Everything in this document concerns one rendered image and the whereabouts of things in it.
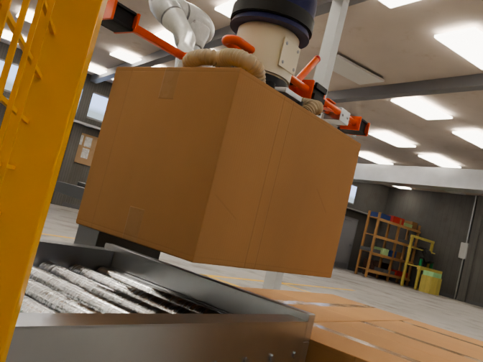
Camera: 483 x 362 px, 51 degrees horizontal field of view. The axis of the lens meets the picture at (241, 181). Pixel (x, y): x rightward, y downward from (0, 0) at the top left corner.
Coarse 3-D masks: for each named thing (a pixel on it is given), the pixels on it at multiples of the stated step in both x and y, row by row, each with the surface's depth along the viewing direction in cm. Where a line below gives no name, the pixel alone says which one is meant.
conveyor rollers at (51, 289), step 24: (48, 264) 128; (48, 288) 99; (72, 288) 107; (96, 288) 115; (120, 288) 123; (144, 288) 131; (48, 312) 82; (72, 312) 90; (96, 312) 89; (120, 312) 97; (144, 312) 105; (168, 312) 104; (192, 312) 111; (216, 312) 118
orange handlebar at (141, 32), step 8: (136, 32) 135; (144, 32) 136; (152, 40) 139; (160, 40) 141; (224, 40) 126; (232, 40) 124; (240, 40) 125; (160, 48) 143; (168, 48) 144; (176, 48) 146; (240, 48) 131; (248, 48) 128; (176, 56) 147; (296, 80) 146; (296, 88) 154; (304, 88) 150; (328, 104) 163; (328, 112) 172; (336, 112) 168; (352, 120) 177
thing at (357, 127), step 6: (360, 120) 179; (342, 126) 183; (348, 126) 181; (354, 126) 180; (360, 126) 182; (366, 126) 185; (348, 132) 186; (354, 132) 184; (360, 132) 182; (366, 132) 185
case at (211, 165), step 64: (128, 128) 119; (192, 128) 106; (256, 128) 109; (320, 128) 129; (128, 192) 114; (192, 192) 103; (256, 192) 112; (320, 192) 134; (192, 256) 99; (256, 256) 115; (320, 256) 139
